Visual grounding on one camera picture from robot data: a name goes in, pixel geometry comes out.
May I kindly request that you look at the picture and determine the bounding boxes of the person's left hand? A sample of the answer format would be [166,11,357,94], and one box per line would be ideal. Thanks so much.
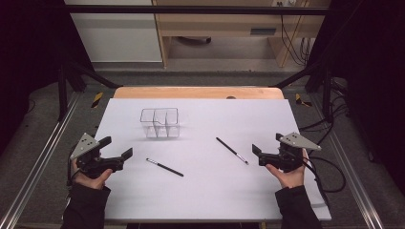
[70,158,114,191]

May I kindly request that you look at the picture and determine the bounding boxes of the person's right hand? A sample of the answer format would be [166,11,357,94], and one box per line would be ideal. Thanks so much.
[266,149,309,189]

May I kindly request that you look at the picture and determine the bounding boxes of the black curtain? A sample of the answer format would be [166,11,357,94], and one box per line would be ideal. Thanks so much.
[0,0,94,156]
[306,0,405,192]

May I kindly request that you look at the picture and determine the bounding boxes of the white cabinet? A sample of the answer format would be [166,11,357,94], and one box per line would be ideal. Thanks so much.
[64,0,163,63]

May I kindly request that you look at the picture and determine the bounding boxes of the black floor cables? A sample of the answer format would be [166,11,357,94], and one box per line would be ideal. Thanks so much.
[299,77,350,154]

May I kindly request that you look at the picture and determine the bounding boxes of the white power strip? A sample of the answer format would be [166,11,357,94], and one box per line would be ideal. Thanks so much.
[271,0,298,8]

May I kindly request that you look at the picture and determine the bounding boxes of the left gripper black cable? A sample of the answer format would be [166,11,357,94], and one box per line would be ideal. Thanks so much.
[65,152,80,187]

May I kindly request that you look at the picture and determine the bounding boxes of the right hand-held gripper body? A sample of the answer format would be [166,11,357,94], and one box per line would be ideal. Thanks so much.
[276,132,322,174]

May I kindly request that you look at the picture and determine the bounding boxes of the wooden desk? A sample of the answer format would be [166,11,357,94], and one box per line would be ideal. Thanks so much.
[152,0,332,70]

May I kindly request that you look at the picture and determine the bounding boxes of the aluminium floor rail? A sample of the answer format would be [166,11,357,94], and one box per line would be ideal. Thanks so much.
[309,94,385,229]
[0,92,82,229]

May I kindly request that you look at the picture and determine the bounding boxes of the thin black makeup brush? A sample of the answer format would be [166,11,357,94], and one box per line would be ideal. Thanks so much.
[215,136,250,166]
[145,157,185,177]

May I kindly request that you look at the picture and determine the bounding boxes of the hanging black desk cables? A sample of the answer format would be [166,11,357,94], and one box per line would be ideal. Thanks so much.
[278,2,312,67]

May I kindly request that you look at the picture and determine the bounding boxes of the white table cover sheet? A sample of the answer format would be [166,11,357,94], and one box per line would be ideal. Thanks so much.
[65,97,332,222]

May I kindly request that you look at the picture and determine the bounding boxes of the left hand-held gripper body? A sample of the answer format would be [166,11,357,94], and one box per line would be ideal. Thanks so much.
[70,133,111,179]

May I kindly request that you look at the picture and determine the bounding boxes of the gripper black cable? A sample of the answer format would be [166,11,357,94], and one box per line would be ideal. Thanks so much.
[65,152,80,187]
[302,155,348,206]

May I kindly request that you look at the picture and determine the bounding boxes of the clear plastic organizer box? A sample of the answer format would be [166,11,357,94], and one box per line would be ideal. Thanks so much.
[139,107,181,139]

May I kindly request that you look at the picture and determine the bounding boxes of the black metal frame stand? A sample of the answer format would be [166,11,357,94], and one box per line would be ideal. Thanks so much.
[56,60,123,122]
[270,60,333,119]

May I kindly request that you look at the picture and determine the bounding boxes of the dark chair base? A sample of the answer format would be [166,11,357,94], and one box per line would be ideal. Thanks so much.
[176,35,212,46]

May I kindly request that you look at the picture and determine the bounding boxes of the yellow black tape piece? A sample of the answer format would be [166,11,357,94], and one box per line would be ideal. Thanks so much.
[294,93,313,108]
[91,92,104,109]

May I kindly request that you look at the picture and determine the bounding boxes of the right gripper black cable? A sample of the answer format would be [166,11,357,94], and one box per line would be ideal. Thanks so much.
[302,155,348,206]

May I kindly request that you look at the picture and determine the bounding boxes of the black horizontal frame bar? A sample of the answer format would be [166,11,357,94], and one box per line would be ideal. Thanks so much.
[63,4,330,16]

